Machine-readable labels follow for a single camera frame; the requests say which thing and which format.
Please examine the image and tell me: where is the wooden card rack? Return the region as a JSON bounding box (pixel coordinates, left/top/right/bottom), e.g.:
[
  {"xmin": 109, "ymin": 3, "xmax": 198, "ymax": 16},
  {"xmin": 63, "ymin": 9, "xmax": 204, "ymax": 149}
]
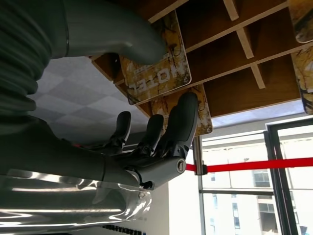
[{"xmin": 91, "ymin": 0, "xmax": 313, "ymax": 118}]

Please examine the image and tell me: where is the red barrier belt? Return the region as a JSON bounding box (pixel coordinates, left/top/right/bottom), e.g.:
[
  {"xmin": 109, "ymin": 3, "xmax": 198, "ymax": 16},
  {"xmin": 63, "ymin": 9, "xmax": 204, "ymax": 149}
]
[{"xmin": 207, "ymin": 157, "xmax": 313, "ymax": 173}]

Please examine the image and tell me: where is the glass window wall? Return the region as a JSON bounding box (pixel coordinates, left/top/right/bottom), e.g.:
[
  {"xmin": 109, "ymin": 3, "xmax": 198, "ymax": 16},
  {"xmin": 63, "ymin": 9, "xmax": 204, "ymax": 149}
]
[{"xmin": 169, "ymin": 113, "xmax": 313, "ymax": 235}]

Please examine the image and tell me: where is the chrome stanchion post with base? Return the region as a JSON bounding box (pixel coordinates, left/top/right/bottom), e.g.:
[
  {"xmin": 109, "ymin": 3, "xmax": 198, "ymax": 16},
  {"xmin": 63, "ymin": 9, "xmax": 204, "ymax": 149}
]
[{"xmin": 192, "ymin": 136, "xmax": 208, "ymax": 176}]

